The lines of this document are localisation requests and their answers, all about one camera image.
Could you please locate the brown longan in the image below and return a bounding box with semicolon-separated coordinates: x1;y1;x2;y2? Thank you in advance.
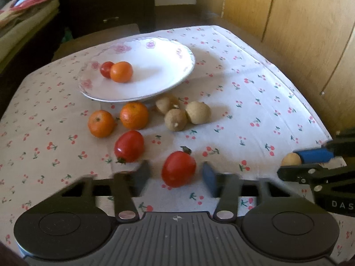
155;96;179;115
185;101;211;125
164;109;187;131

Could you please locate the pale longan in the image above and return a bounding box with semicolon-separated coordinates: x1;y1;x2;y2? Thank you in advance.
281;153;302;166

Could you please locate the bed with beige mattress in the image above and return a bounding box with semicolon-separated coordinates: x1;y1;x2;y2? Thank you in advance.
1;0;59;70

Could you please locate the wooden wardrobe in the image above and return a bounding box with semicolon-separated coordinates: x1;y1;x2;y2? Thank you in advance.
197;0;354;133

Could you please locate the dark brown stool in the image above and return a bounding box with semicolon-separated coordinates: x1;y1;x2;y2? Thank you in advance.
52;23;140;61

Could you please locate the round red tomato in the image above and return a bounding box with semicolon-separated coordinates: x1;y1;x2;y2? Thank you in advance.
100;61;114;79

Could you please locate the floral quilt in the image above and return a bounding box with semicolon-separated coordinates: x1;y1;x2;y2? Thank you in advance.
0;0;90;28

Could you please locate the large orange tangerine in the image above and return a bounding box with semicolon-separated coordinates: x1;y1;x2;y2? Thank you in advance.
110;61;133;84

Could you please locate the dark wooden nightstand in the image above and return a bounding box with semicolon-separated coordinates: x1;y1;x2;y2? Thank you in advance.
59;0;155;38

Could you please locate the oval red tomato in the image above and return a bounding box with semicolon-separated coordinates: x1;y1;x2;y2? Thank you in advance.
114;130;145;164
161;146;197;188

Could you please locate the white floral ceramic plate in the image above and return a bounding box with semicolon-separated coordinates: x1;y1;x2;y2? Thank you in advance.
78;37;195;103

